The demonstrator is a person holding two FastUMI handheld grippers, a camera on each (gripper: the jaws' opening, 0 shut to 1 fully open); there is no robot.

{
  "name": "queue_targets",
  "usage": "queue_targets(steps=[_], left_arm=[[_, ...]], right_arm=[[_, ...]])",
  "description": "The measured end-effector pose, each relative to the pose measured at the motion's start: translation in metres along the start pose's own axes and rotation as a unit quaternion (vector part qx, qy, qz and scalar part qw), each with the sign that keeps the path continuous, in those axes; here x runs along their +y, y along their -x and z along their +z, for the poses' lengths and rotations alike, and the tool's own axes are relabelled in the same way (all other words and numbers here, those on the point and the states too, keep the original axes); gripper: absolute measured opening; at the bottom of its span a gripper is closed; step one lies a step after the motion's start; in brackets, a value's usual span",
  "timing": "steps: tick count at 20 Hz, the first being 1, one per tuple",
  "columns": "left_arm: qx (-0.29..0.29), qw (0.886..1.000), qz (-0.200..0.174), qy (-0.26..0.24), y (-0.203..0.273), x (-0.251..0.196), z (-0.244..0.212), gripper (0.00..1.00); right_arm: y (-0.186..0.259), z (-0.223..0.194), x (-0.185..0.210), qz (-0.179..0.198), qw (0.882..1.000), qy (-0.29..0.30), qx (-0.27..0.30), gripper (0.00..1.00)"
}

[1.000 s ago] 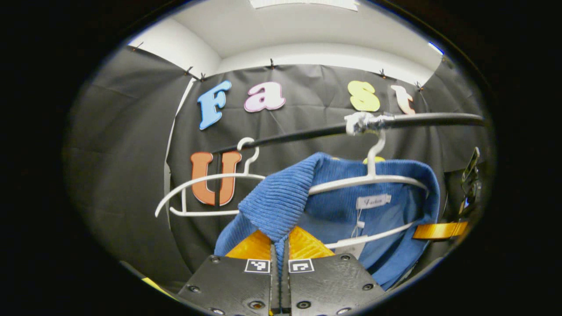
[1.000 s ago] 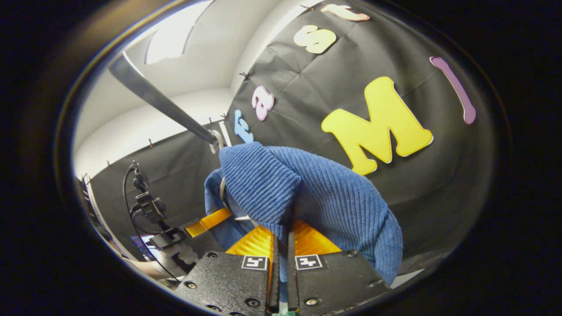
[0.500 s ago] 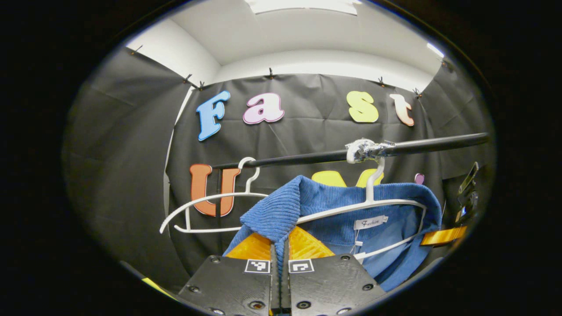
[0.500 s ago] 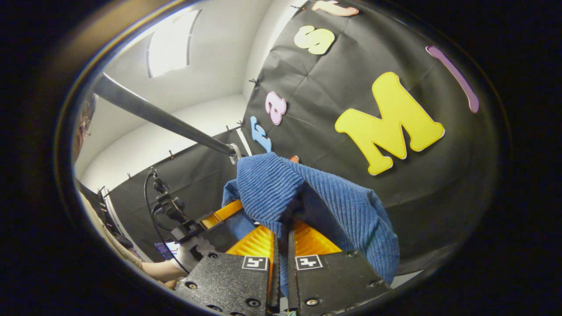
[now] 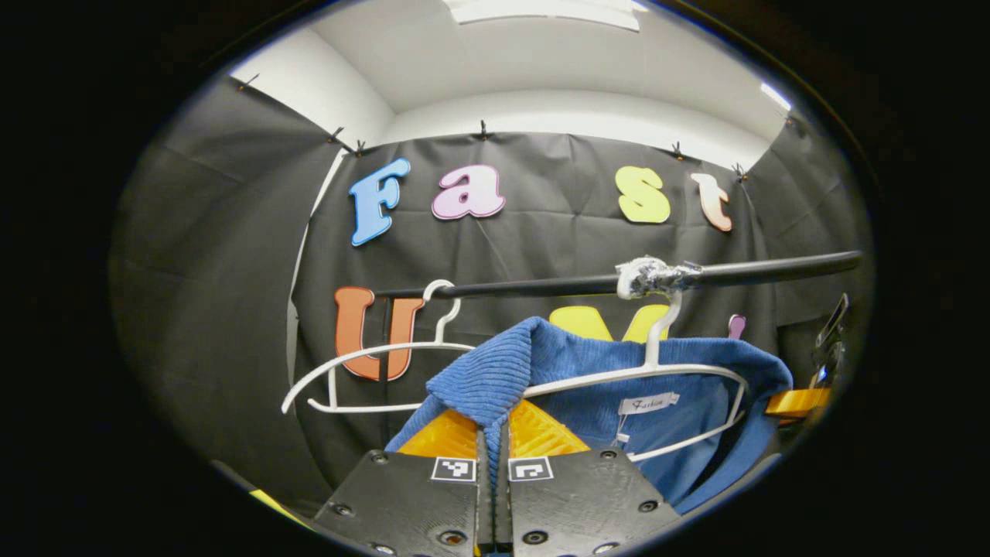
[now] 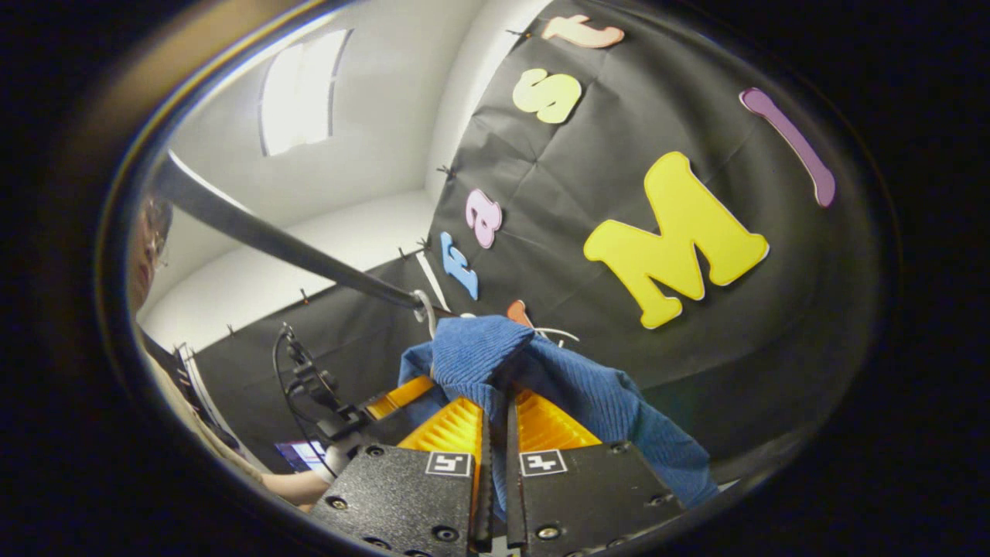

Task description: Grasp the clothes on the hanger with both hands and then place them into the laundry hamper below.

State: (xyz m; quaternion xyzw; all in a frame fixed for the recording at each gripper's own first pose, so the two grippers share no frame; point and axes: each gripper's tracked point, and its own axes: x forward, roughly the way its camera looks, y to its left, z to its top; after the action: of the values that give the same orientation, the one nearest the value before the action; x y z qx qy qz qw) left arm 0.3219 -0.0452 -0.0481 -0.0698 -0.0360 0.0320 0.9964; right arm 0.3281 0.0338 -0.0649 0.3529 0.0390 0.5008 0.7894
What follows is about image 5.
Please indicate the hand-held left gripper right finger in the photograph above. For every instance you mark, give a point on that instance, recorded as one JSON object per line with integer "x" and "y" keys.
{"x": 588, "y": 503}

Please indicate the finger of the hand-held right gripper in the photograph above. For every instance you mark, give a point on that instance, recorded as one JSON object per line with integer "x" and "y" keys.
{"x": 797, "y": 402}

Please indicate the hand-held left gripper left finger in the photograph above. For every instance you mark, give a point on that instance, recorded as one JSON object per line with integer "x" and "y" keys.
{"x": 402, "y": 503}

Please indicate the black clothes rack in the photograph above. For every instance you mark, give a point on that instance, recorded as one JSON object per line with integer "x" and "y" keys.
{"x": 773, "y": 271}

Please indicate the white plastic clothes hanger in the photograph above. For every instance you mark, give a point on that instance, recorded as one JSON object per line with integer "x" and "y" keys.
{"x": 333, "y": 387}
{"x": 652, "y": 352}

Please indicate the clear tape wrap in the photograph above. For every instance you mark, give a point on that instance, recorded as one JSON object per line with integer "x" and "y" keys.
{"x": 646, "y": 277}

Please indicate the small ceiling light panel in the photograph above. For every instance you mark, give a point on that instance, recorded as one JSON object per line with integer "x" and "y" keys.
{"x": 776, "y": 97}

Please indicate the black backdrop cloth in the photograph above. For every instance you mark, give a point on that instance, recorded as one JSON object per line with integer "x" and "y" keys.
{"x": 557, "y": 232}

